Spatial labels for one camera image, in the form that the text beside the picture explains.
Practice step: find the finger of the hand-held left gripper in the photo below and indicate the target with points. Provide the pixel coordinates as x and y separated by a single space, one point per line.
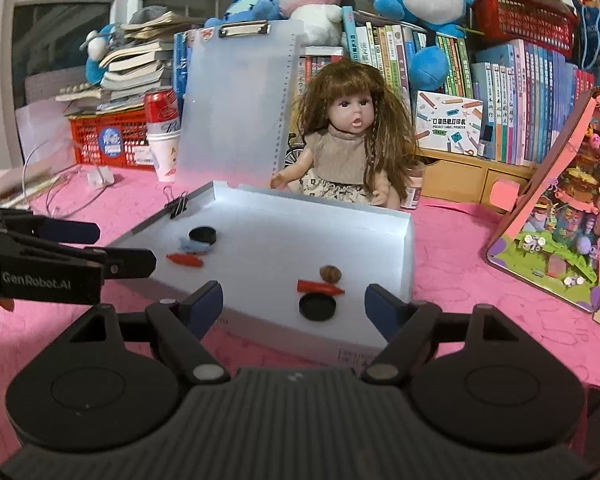
130 263
70 232

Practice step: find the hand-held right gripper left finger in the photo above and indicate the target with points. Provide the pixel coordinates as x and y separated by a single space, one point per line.
207 307

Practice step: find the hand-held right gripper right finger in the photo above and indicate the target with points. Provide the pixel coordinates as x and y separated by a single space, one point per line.
382 310

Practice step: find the red plastic carrot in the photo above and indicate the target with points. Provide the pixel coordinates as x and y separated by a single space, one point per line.
184 260
320 287

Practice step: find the blue plastic clip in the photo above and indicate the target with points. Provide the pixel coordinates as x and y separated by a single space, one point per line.
192 245

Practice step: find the brown walnut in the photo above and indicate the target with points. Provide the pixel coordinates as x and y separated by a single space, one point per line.
330 273

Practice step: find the black round cap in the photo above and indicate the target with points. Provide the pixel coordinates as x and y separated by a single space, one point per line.
202 235
318 307

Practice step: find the white cardboard box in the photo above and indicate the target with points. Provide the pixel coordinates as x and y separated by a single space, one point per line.
280 240

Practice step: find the white charger plug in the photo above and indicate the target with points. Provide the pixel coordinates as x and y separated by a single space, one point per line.
100 176

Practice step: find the small black binder clip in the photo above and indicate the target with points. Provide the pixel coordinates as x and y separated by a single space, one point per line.
177 205

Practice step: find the red plastic basket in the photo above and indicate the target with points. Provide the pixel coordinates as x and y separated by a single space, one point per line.
87 140
525 17

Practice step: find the white paper cup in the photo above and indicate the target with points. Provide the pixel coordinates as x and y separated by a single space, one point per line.
164 157

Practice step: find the small labelled jar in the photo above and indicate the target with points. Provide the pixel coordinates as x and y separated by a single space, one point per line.
412 190

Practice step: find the red drink can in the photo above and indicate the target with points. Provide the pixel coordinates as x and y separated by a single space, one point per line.
161 107

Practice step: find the wooden desktop drawer unit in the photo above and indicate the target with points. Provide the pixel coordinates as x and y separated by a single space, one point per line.
460 175

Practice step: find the brown-haired baby doll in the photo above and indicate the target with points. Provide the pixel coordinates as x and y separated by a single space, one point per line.
347 155

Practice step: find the stack of worn books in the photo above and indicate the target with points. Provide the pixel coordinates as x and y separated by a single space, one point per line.
130 67

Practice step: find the black miniature bicycle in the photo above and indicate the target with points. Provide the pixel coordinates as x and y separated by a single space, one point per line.
292 152

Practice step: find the translucent plastic clipboard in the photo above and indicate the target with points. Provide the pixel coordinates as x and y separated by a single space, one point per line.
235 110

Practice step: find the small blue white plush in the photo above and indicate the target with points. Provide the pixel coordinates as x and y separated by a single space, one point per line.
97 47

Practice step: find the colourful pencil-print box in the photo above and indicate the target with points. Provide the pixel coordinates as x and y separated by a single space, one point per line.
447 122

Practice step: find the pink triangular miniature dollhouse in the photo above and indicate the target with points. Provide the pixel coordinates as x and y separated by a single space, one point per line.
565 220

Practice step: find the row of upright books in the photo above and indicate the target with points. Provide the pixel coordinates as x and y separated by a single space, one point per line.
520 100

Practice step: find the blue big-eared plush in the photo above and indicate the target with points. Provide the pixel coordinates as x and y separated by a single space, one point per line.
250 7

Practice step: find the large blue white plush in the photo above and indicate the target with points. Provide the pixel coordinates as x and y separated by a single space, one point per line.
420 0

